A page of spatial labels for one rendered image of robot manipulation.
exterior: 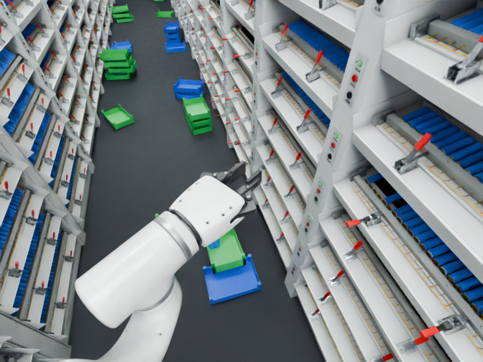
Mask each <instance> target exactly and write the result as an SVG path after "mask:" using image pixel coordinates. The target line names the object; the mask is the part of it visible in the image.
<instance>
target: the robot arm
mask: <svg viewBox="0 0 483 362"><path fill-rule="evenodd" d="M245 172H246V162H245V161H244V160H242V161H241V162H240V163H238V164H236V165H235V166H234V167H232V168H231V169H230V170H229V171H228V170H224V171H223V172H217V173H213V174H212V173H209V172H203V173H202V174H201V177H200V179H199V180H198V181H197V182H195V183H194V184H193V185H191V186H190V187H189V188H188V189H187V190H186V191H185V192H184V193H183V194H182V195H181V196H180V197H179V198H178V199H177V200H176V201H175V202H174V203H173V204H172V205H171V207H170V208H169V212H168V211H165V212H164V213H162V214H161V215H159V216H158V217H157V218H156V219H154V220H153V221H152V222H151V223H149V224H148V225H146V226H145V227H144V228H143V229H142V230H140V231H139V232H138V233H136V234H135V235H133V236H132V237H131V238H130V239H129V240H127V241H126V242H125V243H123V244H122V245H120V247H119V248H117V249H116V250H114V251H113V252H112V253H110V254H109V255H108V256H107V257H106V258H104V259H103V260H101V261H100V262H98V263H97V265H95V266H94V267H92V268H91V269H90V270H88V271H87V272H86V273H85V274H84V275H82V276H81V277H79V278H78V279H77V280H76V281H75V290H76V292H77V294H78V296H79V297H80V299H81V300H82V302H83V304H84V305H85V306H86V307H87V308H88V309H89V311H90V312H91V313H92V314H93V315H94V316H95V317H96V318H97V319H98V320H99V321H100V322H102V323H103V324H104V325H106V326H107V327H109V328H116V327H118V326H119V325H120V324H121V323H122V322H123V321H124V320H125V319H127V318H128V317H129V316H130V315H131V314H132V316H131V317H130V320H129V322H128V324H127V325H126V327H125V329H124V331H123V333H122V334H121V336H120V338H119V339H118V340H117V342H116V343H115V344H114V346H113V347H112V348H111V349H110V350H109V351H108V352H107V353H106V354H105V355H103V356H102V357H100V358H99V359H97V360H95V361H94V360H86V359H66V360H62V361H58V362H162V360H163V358H164V356H165V354H166V352H167V349H168V346H169V344H170V341H171V338H172V336H173V333H174V329H175V326H176V323H177V321H178V316H179V314H180V308H181V305H182V299H183V293H182V289H181V286H180V283H179V281H178V280H177V278H176V277H175V273H176V271H177V270H178V269H179V268H180V267H181V266H182V265H184V263H185V262H186V261H188V260H189V259H190V258H191V257H192V256H193V255H194V254H195V253H196V252H197V251H198V250H199V246H200V245H202V246H203V247H206V246H208V245H209V244H211V243H213V242H214V241H216V240H218V239H219V238H220V237H222V236H223V235H224V234H226V233H227V232H228V231H230V230H231V229H232V228H233V227H234V226H235V225H236V224H238V223H239V222H240V221H241V220H242V219H243V218H244V216H247V215H251V214H254V213H256V212H257V207H256V205H255V203H254V201H253V199H252V191H253V190H254V189H255V188H256V187H258V186H259V185H260V184H261V182H262V171H261V170H257V171H256V172H255V173H254V174H253V175H252V176H250V177H249V178H248V179H247V180H246V184H245V185H244V186H242V187H240V188H239V189H238V190H236V191H235V192H234V191H233V190H232V189H230V188H229V187H227V185H228V184H229V183H230V182H232V183H233V182H235V181H236V180H238V179H239V178H240V177H241V176H242V175H243V174H244V173H245ZM244 201H245V203H246V205H247V206H244V207H242V206H243V204H244Z"/></svg>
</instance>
